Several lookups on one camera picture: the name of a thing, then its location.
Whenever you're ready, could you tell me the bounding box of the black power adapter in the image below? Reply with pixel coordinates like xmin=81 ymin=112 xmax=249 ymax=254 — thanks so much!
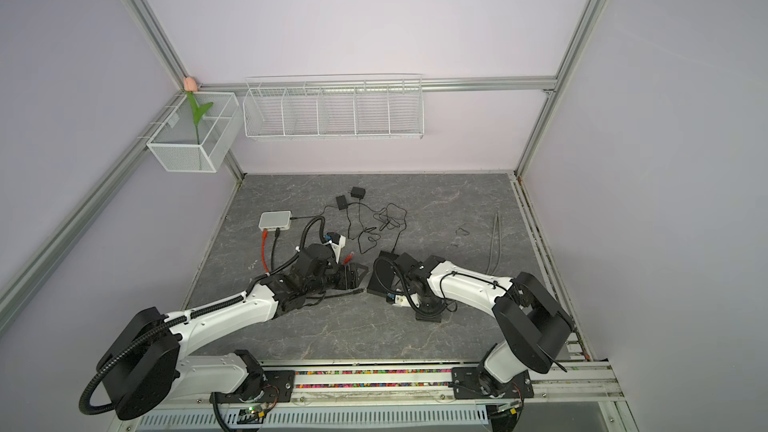
xmin=335 ymin=195 xmax=349 ymax=210
xmin=350 ymin=187 xmax=366 ymax=199

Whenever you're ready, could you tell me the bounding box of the red ethernet cable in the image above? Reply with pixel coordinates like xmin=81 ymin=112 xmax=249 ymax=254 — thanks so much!
xmin=260 ymin=229 xmax=355 ymax=274

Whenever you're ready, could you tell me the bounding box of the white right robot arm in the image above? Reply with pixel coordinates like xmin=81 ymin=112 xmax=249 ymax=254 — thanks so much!
xmin=373 ymin=253 xmax=575 ymax=385

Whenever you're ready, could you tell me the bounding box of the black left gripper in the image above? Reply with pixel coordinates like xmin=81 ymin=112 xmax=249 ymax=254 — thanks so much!
xmin=306 ymin=261 xmax=368 ymax=297

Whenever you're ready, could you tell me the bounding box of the black ethernet cable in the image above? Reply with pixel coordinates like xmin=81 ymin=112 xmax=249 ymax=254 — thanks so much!
xmin=269 ymin=229 xmax=366 ymax=298

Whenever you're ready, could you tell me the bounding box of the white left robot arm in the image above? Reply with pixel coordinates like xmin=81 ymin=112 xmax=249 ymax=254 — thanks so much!
xmin=78 ymin=226 xmax=369 ymax=420

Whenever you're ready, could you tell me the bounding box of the white mesh box basket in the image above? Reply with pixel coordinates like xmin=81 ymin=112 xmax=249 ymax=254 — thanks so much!
xmin=148 ymin=92 xmax=244 ymax=173

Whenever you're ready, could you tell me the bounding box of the black power adapter near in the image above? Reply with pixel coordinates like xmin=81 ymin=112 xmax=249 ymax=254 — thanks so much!
xmin=335 ymin=195 xmax=349 ymax=210

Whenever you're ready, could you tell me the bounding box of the pink artificial tulip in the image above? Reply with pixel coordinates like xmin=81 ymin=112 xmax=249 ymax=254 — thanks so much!
xmin=183 ymin=77 xmax=213 ymax=145

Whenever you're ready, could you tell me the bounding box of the black power cable with plug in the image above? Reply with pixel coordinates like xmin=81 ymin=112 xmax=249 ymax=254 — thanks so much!
xmin=290 ymin=203 xmax=338 ymax=222

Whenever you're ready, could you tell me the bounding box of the black power adapter far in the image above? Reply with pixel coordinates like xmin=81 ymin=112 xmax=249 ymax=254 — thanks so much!
xmin=350 ymin=187 xmax=366 ymax=199

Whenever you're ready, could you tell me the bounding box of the white wire wall basket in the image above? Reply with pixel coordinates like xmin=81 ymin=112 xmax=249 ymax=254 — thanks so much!
xmin=243 ymin=74 xmax=425 ymax=140

